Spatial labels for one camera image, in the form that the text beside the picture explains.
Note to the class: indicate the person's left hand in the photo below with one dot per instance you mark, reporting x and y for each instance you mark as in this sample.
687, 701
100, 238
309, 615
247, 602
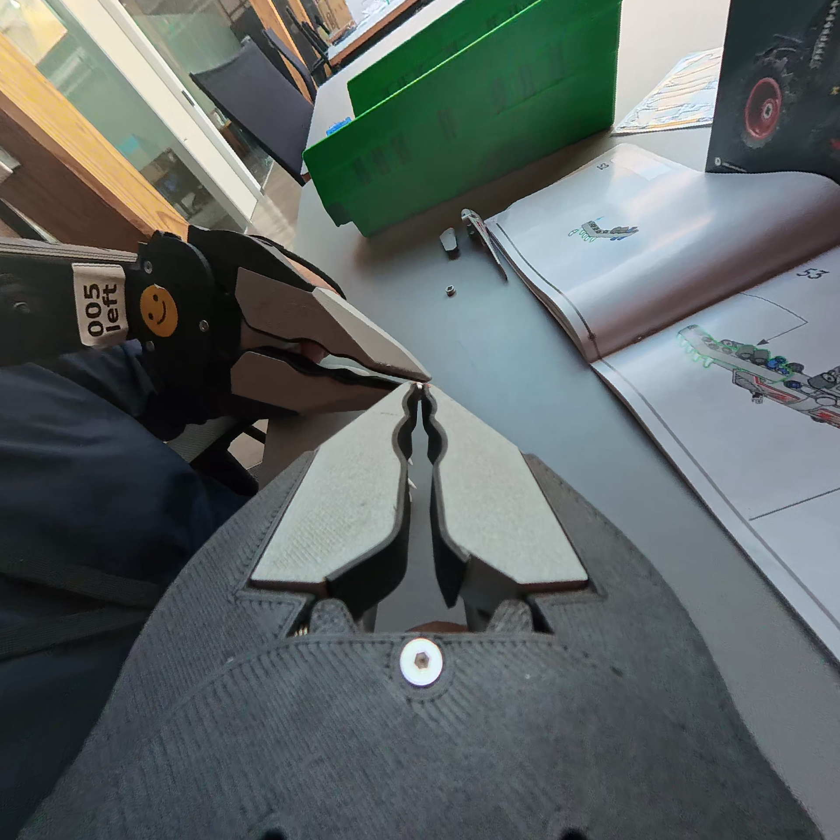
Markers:
313, 353

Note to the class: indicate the dark lego set box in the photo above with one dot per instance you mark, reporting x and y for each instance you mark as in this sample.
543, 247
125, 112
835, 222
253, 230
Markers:
774, 85

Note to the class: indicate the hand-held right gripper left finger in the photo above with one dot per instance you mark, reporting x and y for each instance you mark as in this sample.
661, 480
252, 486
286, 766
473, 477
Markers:
328, 512

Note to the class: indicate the black office chair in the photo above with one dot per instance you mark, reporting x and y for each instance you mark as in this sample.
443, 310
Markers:
298, 46

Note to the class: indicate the open lego instruction booklet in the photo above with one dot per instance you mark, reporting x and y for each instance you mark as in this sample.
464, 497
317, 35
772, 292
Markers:
656, 262

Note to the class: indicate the small curved grey lego piece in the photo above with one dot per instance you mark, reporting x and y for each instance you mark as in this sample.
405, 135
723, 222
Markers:
449, 241

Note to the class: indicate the small white lego pin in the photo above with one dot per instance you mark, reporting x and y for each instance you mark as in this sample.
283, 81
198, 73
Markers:
419, 387

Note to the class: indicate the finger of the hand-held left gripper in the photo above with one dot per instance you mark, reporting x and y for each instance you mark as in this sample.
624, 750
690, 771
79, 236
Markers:
328, 321
295, 387

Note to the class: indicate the small blue lego piece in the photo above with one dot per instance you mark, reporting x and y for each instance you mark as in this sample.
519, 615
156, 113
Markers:
340, 126

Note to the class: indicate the loose printed paper sheet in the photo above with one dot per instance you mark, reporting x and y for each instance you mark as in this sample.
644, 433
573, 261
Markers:
676, 92

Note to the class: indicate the wooden beam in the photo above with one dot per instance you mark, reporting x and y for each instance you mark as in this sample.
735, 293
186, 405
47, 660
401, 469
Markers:
72, 151

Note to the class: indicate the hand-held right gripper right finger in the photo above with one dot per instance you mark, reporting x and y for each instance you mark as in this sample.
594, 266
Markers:
505, 518

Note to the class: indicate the long grey lego panel piece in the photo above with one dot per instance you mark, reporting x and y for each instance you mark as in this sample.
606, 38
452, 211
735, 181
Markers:
482, 239

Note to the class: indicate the person's dark navy jacket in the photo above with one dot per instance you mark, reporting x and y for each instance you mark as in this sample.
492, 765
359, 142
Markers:
79, 472

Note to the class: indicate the green plastic bin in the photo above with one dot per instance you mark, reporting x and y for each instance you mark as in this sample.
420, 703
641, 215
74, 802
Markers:
472, 131

